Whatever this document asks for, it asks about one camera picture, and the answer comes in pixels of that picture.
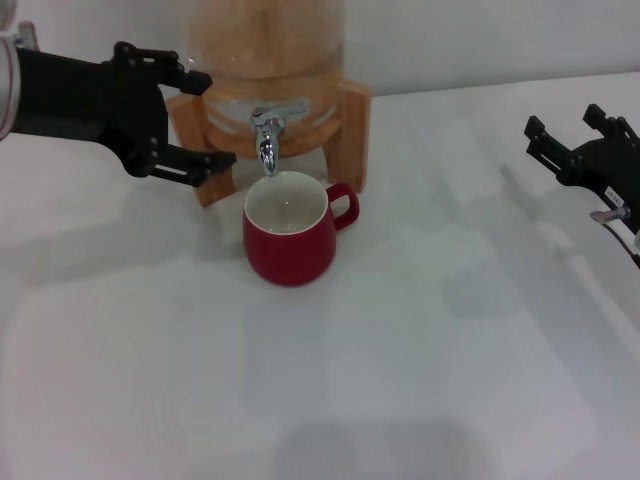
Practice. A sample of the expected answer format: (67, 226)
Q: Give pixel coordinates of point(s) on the glass drink dispenser jar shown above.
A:
(320, 60)

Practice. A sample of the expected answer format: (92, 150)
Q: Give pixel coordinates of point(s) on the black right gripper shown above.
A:
(615, 170)

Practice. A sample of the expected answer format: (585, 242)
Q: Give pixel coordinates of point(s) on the wooden dispenser stand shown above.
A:
(355, 145)

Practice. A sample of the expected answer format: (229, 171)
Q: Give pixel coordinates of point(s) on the chrome faucet tap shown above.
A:
(266, 145)

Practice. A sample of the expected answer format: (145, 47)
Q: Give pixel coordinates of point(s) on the red ceramic cup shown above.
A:
(290, 255)

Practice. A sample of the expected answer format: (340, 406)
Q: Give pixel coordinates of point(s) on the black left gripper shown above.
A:
(90, 100)

